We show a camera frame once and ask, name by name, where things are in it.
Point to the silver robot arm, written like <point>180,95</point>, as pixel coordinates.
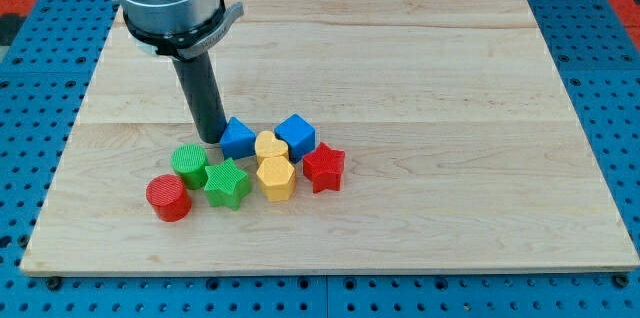
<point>181,29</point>

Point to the yellow hexagon block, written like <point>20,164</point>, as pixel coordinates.
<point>277,178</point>

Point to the blue cube block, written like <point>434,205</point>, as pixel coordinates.
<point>299,135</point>

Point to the red star block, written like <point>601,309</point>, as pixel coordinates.
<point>324,168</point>

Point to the yellow heart block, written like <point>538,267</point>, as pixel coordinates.
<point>267,145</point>

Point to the blue triangle block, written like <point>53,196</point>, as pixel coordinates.
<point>238,140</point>

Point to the green star block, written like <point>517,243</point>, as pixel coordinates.
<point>226,185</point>

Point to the green cylinder block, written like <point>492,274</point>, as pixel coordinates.
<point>189,162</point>

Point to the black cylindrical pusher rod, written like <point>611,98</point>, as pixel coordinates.
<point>198,82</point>

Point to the wooden board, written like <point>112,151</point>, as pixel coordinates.
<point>464,154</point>

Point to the red cylinder block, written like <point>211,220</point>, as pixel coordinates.
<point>168,197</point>

